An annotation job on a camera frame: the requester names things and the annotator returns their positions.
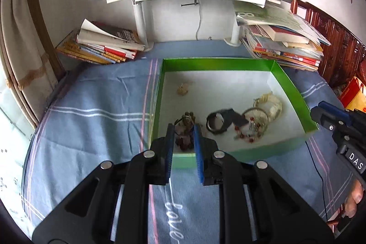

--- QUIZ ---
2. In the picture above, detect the cream wrist watch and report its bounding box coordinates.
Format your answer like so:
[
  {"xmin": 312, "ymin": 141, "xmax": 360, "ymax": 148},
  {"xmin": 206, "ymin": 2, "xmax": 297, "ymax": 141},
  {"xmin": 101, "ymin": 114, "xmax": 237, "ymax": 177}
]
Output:
[{"xmin": 253, "ymin": 92, "xmax": 283, "ymax": 120}]

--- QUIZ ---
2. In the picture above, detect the red yellow packet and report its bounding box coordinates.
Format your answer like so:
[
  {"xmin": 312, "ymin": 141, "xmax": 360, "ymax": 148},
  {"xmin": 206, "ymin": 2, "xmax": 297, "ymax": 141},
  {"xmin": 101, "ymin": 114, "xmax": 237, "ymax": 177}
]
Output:
[{"xmin": 340, "ymin": 77, "xmax": 366, "ymax": 111}]

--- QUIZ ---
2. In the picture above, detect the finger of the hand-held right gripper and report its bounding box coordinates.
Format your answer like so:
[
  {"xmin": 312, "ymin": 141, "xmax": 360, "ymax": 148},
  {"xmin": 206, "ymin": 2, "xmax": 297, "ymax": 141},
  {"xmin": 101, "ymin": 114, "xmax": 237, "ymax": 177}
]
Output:
[
  {"xmin": 311, "ymin": 106, "xmax": 344, "ymax": 134},
  {"xmin": 319, "ymin": 101, "xmax": 352, "ymax": 125}
]

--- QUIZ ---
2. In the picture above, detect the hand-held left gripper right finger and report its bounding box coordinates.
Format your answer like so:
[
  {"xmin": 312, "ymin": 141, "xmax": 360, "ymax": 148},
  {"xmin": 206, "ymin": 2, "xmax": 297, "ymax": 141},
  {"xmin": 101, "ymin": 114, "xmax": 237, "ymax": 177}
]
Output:
[{"xmin": 192, "ymin": 124, "xmax": 335, "ymax": 244}]

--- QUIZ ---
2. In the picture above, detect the stack of mixed books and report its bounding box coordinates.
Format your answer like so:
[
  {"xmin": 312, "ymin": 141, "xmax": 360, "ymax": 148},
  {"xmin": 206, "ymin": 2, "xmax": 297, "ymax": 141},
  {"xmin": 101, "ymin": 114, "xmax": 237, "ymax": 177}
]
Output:
[{"xmin": 233, "ymin": 1, "xmax": 332, "ymax": 71}]

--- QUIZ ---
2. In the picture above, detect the person's right hand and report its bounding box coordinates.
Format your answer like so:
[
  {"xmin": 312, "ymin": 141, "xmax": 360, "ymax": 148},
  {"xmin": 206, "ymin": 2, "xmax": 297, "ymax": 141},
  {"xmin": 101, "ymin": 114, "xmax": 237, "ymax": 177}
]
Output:
[{"xmin": 344, "ymin": 179, "xmax": 366, "ymax": 219}]

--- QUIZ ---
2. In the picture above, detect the cream curtain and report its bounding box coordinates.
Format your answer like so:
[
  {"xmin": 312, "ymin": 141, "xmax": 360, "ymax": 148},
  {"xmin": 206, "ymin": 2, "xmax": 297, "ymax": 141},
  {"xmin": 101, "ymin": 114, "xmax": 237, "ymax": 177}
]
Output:
[{"xmin": 0, "ymin": 0, "xmax": 69, "ymax": 130}]

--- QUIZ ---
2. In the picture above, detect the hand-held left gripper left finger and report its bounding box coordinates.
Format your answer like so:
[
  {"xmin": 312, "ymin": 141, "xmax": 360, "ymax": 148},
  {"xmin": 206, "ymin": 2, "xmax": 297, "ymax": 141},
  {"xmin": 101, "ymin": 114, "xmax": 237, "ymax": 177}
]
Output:
[{"xmin": 33, "ymin": 123, "xmax": 175, "ymax": 244}]

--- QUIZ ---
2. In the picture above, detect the red bead bracelet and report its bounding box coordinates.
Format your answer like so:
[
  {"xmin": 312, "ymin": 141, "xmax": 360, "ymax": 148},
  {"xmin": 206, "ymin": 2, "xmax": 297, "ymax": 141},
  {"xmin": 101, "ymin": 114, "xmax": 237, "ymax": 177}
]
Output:
[{"xmin": 233, "ymin": 117, "xmax": 262, "ymax": 144}]

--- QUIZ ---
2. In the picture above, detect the carved wooden chair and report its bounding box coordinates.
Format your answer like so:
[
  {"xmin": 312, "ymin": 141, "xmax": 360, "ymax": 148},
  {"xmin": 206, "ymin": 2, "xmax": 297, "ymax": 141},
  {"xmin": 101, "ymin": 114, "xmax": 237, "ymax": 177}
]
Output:
[{"xmin": 290, "ymin": 0, "xmax": 366, "ymax": 96}]

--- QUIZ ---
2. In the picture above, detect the stack of orange books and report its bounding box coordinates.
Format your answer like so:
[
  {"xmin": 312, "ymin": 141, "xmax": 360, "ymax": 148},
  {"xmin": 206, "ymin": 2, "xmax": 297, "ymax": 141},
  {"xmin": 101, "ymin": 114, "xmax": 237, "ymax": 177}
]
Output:
[{"xmin": 56, "ymin": 18, "xmax": 146, "ymax": 65}]

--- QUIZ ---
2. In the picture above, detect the black wrist watch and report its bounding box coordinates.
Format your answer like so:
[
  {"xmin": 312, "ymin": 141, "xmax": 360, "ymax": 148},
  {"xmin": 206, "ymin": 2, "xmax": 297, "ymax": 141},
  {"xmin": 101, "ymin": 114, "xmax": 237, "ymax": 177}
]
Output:
[{"xmin": 206, "ymin": 108, "xmax": 248, "ymax": 135}]

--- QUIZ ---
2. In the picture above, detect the blue striped blanket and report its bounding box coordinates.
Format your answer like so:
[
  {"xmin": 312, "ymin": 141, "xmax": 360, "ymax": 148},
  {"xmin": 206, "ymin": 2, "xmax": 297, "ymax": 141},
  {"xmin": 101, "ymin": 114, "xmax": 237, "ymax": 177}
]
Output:
[{"xmin": 21, "ymin": 40, "xmax": 358, "ymax": 244}]

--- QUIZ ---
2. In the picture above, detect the green cardboard box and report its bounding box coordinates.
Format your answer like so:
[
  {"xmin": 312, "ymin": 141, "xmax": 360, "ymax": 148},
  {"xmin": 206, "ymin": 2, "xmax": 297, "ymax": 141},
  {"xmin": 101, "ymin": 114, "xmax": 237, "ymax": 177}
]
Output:
[{"xmin": 149, "ymin": 58, "xmax": 319, "ymax": 169}]

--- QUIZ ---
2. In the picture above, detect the black cable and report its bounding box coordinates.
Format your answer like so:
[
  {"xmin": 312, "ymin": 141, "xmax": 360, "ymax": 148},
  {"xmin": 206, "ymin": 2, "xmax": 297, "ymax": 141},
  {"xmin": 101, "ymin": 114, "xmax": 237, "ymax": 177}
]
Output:
[{"xmin": 304, "ymin": 141, "xmax": 329, "ymax": 222}]

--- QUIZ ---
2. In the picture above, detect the pink bead bracelet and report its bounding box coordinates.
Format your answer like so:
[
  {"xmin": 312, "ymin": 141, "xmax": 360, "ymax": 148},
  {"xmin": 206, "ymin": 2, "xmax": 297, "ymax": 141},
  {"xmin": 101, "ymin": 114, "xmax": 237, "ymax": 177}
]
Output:
[{"xmin": 174, "ymin": 124, "xmax": 195, "ymax": 151}]

